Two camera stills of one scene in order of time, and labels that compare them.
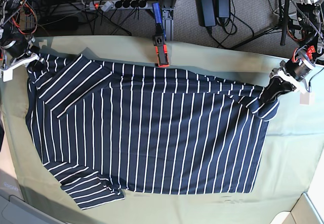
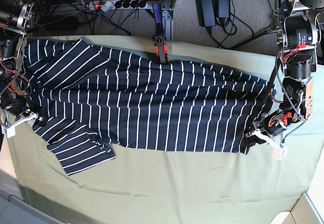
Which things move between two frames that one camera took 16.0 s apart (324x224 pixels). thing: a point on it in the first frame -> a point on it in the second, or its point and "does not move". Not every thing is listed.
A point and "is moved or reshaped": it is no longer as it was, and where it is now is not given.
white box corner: (308, 209) does not move
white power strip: (108, 6) does not move
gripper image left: (29, 57) -> (9, 129)
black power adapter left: (205, 8) does not move
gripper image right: (275, 82) -> (258, 125)
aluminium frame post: (167, 15) does not move
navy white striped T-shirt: (103, 128) is moved or reshaped
